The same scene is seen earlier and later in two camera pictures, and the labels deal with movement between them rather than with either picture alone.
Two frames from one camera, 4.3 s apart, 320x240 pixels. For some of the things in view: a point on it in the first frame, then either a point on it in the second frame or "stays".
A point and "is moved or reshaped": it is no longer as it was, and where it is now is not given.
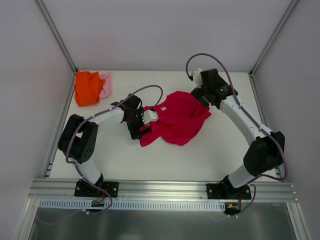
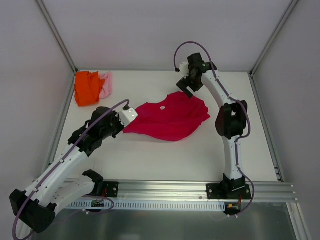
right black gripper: (200, 94) → (186, 83)
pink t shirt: (107, 89) stays
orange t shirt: (87, 87) stays
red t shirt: (181, 116) is moved or reshaped
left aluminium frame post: (45, 11) stays
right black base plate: (226, 191) stays
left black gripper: (136, 122) → (118, 125)
